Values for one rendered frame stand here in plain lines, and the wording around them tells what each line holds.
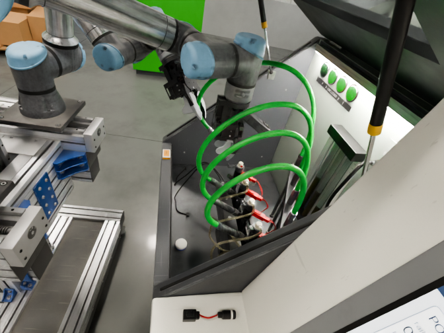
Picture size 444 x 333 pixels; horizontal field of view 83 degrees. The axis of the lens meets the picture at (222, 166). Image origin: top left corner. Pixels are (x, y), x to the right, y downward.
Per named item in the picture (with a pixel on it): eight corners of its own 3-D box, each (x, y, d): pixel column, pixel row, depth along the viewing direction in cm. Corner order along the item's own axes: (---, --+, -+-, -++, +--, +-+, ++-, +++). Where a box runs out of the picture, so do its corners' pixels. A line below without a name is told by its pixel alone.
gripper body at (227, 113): (210, 127, 76) (217, 90, 68) (237, 129, 78) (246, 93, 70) (213, 142, 70) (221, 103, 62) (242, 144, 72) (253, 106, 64)
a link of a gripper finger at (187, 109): (190, 125, 85) (180, 99, 84) (204, 118, 82) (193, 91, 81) (185, 125, 82) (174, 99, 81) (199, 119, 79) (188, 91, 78)
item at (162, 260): (161, 169, 120) (162, 142, 109) (170, 169, 121) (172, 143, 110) (152, 308, 74) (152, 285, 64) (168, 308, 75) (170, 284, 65)
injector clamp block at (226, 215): (211, 206, 103) (217, 180, 93) (234, 206, 105) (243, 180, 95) (222, 291, 78) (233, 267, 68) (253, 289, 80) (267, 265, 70)
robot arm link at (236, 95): (251, 78, 67) (259, 92, 61) (247, 94, 70) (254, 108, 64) (224, 74, 66) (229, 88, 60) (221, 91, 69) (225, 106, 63)
